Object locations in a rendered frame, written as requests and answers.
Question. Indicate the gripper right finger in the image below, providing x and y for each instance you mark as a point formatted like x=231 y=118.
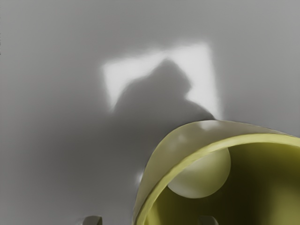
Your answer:
x=207 y=220

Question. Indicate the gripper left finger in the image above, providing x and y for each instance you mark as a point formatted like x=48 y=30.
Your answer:
x=93 y=220

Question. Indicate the olive green cup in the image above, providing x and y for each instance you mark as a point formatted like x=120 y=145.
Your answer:
x=257 y=187

